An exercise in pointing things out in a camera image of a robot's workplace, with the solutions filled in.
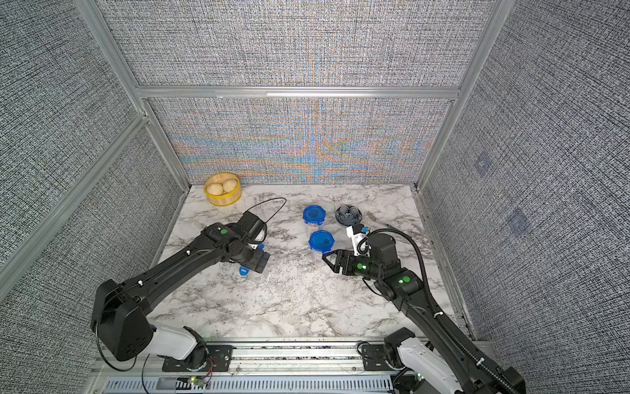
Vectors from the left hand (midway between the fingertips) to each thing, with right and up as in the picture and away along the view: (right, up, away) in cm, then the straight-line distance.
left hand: (257, 256), depth 81 cm
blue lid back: (-3, -4, -4) cm, 6 cm away
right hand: (+24, +3, -8) cm, 25 cm away
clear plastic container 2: (+20, -2, +8) cm, 21 cm away
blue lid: (+19, +14, +13) cm, 27 cm away
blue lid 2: (+22, +5, +5) cm, 23 cm away
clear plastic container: (+18, +9, +13) cm, 24 cm away
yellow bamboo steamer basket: (-22, +20, +28) cm, 41 cm away
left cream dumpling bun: (-26, +25, +29) cm, 46 cm away
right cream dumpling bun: (-20, +27, +32) cm, 46 cm away
